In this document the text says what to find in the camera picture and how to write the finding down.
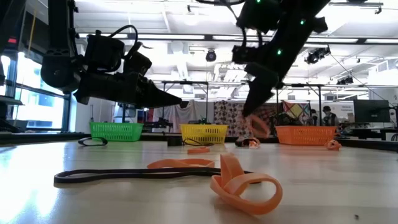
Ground black track lights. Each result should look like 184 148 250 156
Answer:
304 46 332 65

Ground patterned hanging fabric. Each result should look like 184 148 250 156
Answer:
213 100 282 138

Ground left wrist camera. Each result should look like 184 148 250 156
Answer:
123 50 153 78

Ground green plastic basket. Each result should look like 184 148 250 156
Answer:
89 121 144 142

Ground black metal stand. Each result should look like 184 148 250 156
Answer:
160 80 324 125

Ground person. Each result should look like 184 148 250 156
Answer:
307 108 320 127
322 105 340 127

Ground dark background desk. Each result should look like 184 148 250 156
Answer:
338 123 398 141

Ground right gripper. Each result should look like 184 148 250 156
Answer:
242 40 300 118

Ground white hanging cloth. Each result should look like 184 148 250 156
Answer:
152 99 215 133

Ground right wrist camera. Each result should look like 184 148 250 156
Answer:
231 45 265 65

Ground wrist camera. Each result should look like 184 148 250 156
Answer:
231 45 265 65
123 50 153 78

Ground dark background monitor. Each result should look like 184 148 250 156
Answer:
353 99 391 124

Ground large window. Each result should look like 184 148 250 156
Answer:
0 51 75 133

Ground long ceiling light bar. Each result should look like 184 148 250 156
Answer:
77 32 398 44

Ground thin black rubber band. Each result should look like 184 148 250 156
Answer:
182 138 215 147
53 167 262 185
77 136 109 147

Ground orange plastic basket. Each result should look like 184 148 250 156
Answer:
275 125 338 146

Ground black background device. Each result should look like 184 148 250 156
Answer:
146 117 174 133

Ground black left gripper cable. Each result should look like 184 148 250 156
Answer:
107 24 153 52

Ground yellow plastic basket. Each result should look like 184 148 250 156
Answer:
180 124 229 145

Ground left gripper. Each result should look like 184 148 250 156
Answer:
74 72 183 110

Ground colourful hanging quilt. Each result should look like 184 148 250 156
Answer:
281 101 312 125

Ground black ceiling spotlight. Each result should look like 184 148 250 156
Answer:
205 49 218 63

